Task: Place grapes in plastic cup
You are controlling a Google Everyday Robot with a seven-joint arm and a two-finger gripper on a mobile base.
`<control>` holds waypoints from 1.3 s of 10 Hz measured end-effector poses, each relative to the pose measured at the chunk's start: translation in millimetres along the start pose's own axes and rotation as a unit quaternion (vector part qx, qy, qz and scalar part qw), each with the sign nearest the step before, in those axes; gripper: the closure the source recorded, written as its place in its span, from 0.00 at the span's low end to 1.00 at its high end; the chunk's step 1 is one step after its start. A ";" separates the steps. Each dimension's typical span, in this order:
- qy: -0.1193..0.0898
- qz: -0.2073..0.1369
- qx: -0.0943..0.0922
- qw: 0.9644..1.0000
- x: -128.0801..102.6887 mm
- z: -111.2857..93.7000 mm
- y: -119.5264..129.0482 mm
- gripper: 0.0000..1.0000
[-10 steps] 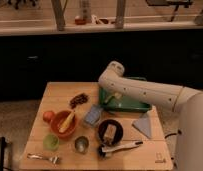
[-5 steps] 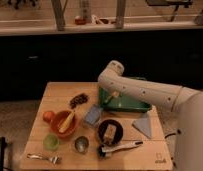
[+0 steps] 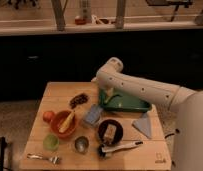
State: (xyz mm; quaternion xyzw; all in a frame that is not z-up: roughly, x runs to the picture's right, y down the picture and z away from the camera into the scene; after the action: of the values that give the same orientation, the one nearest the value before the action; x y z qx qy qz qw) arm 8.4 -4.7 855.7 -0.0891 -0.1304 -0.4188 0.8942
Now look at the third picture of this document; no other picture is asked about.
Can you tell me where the dark purple grape bunch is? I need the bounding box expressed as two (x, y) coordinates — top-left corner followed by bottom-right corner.
(69, 93), (89, 109)

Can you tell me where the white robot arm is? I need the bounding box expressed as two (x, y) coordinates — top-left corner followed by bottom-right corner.
(96, 57), (203, 171)

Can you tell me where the small metal cup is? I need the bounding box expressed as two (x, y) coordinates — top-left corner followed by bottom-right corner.
(74, 136), (89, 154)

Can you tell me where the green plastic cup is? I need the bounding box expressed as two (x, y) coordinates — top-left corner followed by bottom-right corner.
(43, 134), (59, 151)

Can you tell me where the green curved vegetable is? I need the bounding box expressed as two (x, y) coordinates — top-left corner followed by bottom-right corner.
(104, 94), (122, 104)

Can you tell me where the green plastic tray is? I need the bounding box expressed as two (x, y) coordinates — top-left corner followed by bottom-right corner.
(99, 89), (152, 113)

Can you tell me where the blue sponge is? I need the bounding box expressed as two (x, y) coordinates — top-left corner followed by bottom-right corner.
(83, 105), (103, 126)

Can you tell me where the tan block in bowl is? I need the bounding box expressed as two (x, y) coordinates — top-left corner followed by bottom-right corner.
(103, 124), (116, 144)

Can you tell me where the dark brown bowl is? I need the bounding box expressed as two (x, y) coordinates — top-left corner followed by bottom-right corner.
(98, 119), (123, 146)

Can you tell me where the grey folded cloth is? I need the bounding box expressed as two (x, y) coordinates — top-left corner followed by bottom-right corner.
(132, 113), (152, 139)

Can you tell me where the orange bowl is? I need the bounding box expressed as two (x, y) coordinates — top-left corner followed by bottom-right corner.
(50, 111), (78, 139)

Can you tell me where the yellow banana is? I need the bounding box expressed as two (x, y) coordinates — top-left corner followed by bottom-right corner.
(59, 112), (75, 133)

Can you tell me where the red tomato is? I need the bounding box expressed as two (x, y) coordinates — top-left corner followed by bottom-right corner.
(43, 111), (55, 123)

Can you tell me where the red object on shelf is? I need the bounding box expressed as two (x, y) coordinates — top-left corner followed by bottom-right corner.
(74, 18), (87, 25)

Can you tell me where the silver fork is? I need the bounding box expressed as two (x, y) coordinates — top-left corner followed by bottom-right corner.
(27, 154), (60, 164)

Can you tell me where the white handled brush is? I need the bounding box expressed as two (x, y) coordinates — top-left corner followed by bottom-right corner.
(97, 141), (143, 157)

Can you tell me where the black cable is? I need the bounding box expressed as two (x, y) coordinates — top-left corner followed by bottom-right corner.
(164, 129), (180, 139)

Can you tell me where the black post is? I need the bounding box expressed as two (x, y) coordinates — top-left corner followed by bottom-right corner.
(0, 137), (7, 171)

